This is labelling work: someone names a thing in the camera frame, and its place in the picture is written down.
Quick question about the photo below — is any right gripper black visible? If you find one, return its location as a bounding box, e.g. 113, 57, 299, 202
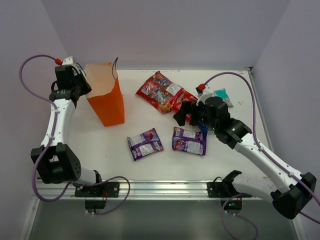
173, 100, 219, 132

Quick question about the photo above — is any red gummy snack bag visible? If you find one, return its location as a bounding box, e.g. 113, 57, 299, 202
172, 90, 198, 113

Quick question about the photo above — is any blue snack bag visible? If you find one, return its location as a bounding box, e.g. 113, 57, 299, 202
198, 124, 209, 134

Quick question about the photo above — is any purple snack bag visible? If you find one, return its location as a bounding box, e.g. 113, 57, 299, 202
172, 127, 207, 156
127, 128, 164, 161

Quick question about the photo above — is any red mixed candy bag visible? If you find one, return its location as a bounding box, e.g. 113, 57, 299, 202
135, 71, 184, 114

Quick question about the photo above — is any teal snack packet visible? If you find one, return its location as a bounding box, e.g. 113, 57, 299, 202
211, 88, 234, 108

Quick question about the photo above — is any orange paper bag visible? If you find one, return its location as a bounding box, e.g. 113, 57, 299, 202
85, 58, 125, 127

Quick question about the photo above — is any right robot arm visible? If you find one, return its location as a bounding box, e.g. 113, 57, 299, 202
173, 96, 317, 220

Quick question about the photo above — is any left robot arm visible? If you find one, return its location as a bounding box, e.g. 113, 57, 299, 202
30, 63, 104, 197

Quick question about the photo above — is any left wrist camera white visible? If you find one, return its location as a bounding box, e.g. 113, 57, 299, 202
62, 56, 76, 67

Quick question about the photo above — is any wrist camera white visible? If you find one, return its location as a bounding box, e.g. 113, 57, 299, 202
62, 56, 76, 67
195, 83, 214, 106

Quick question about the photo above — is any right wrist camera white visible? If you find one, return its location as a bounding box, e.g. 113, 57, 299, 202
195, 83, 214, 106

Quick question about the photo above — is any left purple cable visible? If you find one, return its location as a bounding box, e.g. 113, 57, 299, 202
19, 54, 76, 203

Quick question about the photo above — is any purple cable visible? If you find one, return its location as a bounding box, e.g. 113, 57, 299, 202
199, 71, 320, 225
19, 54, 76, 203

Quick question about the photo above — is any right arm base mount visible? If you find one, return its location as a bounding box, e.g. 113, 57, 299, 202
206, 170, 252, 213

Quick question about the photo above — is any aluminium rail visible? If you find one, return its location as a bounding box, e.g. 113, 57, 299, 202
34, 179, 276, 201

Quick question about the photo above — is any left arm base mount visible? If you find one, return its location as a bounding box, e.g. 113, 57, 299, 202
74, 181, 120, 212

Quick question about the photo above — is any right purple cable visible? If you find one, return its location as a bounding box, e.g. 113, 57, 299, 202
199, 71, 320, 225

